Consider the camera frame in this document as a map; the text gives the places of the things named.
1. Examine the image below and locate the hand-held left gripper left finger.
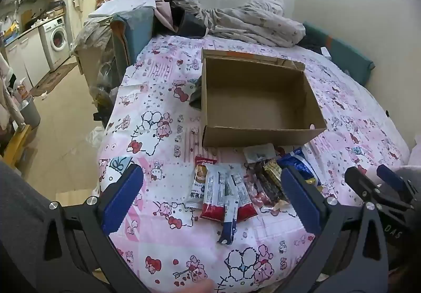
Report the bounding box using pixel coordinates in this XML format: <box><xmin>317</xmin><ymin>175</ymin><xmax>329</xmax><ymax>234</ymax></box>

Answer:
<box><xmin>30</xmin><ymin>163</ymin><xmax>145</xmax><ymax>293</ymax></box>

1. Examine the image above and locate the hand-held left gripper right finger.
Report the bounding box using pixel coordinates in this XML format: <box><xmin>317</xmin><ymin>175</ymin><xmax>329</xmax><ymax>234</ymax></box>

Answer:
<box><xmin>279</xmin><ymin>165</ymin><xmax>390</xmax><ymax>293</ymax></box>

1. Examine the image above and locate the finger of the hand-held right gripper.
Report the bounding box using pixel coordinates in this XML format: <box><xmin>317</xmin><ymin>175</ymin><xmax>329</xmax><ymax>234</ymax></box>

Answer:
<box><xmin>345</xmin><ymin>166</ymin><xmax>384</xmax><ymax>210</ymax></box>
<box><xmin>377</xmin><ymin>165</ymin><xmax>415</xmax><ymax>207</ymax></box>

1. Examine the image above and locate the dark brown snack packet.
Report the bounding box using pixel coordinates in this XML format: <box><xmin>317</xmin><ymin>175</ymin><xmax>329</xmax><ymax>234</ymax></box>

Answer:
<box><xmin>255</xmin><ymin>163</ymin><xmax>288</xmax><ymax>206</ymax></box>

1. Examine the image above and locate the blue snack packet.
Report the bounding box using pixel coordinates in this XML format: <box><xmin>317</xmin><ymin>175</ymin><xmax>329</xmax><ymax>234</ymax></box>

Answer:
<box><xmin>278</xmin><ymin>147</ymin><xmax>321</xmax><ymax>186</ymax></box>

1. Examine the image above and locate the yellow black snack packet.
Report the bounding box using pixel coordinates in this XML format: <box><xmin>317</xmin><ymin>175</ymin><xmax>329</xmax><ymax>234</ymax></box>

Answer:
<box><xmin>263</xmin><ymin>159</ymin><xmax>283</xmax><ymax>179</ymax></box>

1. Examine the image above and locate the small white snack packet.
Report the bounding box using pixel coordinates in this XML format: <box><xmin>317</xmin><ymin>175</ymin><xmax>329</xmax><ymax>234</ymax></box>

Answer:
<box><xmin>244</xmin><ymin>144</ymin><xmax>275</xmax><ymax>162</ymax></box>

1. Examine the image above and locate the red white rice cracker packet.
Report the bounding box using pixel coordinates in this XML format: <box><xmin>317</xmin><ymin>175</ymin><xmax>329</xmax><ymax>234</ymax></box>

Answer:
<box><xmin>186</xmin><ymin>155</ymin><xmax>218</xmax><ymax>210</ymax></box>

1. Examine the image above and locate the white red snack packet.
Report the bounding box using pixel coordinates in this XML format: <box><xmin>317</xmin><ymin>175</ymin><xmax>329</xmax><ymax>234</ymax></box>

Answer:
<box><xmin>227</xmin><ymin>165</ymin><xmax>258</xmax><ymax>223</ymax></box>
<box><xmin>201</xmin><ymin>164</ymin><xmax>228</xmax><ymax>222</ymax></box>

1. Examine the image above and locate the brown cardboard box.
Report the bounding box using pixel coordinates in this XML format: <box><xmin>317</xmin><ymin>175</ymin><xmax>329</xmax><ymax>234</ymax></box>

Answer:
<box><xmin>200</xmin><ymin>48</ymin><xmax>328</xmax><ymax>149</ymax></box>

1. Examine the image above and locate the clear wrapped tan snack bar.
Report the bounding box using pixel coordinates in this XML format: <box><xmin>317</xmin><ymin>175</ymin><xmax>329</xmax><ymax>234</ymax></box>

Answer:
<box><xmin>270</xmin><ymin>199</ymin><xmax>290</xmax><ymax>215</ymax></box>

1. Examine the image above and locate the small red snack packet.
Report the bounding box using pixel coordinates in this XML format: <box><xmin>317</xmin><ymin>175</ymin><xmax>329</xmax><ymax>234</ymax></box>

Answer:
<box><xmin>250</xmin><ymin>189</ymin><xmax>273</xmax><ymax>211</ymax></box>

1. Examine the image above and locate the pink cartoon printed blanket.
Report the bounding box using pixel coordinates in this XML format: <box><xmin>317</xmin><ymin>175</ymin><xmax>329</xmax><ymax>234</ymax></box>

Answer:
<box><xmin>97</xmin><ymin>34</ymin><xmax>412</xmax><ymax>293</ymax></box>

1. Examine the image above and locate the white plastic bag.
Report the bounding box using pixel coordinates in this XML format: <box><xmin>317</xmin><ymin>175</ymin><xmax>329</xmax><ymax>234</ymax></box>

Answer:
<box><xmin>86</xmin><ymin>126</ymin><xmax>106</xmax><ymax>149</ymax></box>

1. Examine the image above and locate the blue white snack bar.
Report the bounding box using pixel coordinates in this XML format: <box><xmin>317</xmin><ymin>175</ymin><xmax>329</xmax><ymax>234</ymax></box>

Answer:
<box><xmin>217</xmin><ymin>196</ymin><xmax>240</xmax><ymax>245</ymax></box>

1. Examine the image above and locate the person's grey clothing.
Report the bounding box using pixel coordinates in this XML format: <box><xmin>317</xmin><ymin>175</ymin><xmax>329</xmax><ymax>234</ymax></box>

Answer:
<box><xmin>0</xmin><ymin>161</ymin><xmax>51</xmax><ymax>293</ymax></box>

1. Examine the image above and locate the yellow stool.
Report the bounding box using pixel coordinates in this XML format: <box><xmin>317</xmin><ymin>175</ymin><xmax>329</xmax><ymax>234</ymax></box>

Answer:
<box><xmin>3</xmin><ymin>123</ymin><xmax>32</xmax><ymax>169</ymax></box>

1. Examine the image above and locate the small dark grey cloth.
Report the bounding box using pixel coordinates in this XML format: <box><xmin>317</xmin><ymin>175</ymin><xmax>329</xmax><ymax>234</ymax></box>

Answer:
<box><xmin>188</xmin><ymin>77</ymin><xmax>203</xmax><ymax>111</ymax></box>

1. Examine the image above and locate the grey bin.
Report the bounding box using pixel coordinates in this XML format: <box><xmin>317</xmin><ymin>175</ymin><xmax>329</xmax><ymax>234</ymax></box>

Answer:
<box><xmin>18</xmin><ymin>96</ymin><xmax>42</xmax><ymax>128</ymax></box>

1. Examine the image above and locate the green pillow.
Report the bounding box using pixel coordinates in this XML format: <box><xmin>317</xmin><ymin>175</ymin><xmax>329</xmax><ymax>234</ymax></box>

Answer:
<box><xmin>303</xmin><ymin>21</ymin><xmax>375</xmax><ymax>86</ymax></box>

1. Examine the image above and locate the brown doormat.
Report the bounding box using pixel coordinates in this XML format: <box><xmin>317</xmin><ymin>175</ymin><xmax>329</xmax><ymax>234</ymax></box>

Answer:
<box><xmin>31</xmin><ymin>56</ymin><xmax>78</xmax><ymax>98</ymax></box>

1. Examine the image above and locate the clear plastic cover sheet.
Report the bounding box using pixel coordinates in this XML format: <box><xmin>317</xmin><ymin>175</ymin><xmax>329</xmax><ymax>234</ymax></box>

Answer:
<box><xmin>72</xmin><ymin>16</ymin><xmax>113</xmax><ymax>57</ymax></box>

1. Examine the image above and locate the white kitchen cabinet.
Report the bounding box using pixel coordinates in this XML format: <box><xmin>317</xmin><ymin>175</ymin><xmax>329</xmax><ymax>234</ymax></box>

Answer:
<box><xmin>4</xmin><ymin>29</ymin><xmax>51</xmax><ymax>89</ymax></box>

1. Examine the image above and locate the white washing machine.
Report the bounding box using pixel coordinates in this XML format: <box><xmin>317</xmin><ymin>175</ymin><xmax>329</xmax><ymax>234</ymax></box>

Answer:
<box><xmin>38</xmin><ymin>16</ymin><xmax>72</xmax><ymax>72</ymax></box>

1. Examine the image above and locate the crumpled floral duvet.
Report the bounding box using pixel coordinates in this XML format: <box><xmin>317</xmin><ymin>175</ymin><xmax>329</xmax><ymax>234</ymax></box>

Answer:
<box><xmin>174</xmin><ymin>0</ymin><xmax>306</xmax><ymax>48</ymax></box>

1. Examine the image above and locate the dark grey folded cloth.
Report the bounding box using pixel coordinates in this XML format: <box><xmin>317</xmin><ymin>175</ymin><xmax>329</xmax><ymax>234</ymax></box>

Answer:
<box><xmin>178</xmin><ymin>12</ymin><xmax>212</xmax><ymax>38</ymax></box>

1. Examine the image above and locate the pink cloth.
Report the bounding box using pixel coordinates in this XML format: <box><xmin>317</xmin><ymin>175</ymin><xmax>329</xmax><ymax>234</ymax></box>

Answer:
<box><xmin>154</xmin><ymin>0</ymin><xmax>176</xmax><ymax>34</ymax></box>

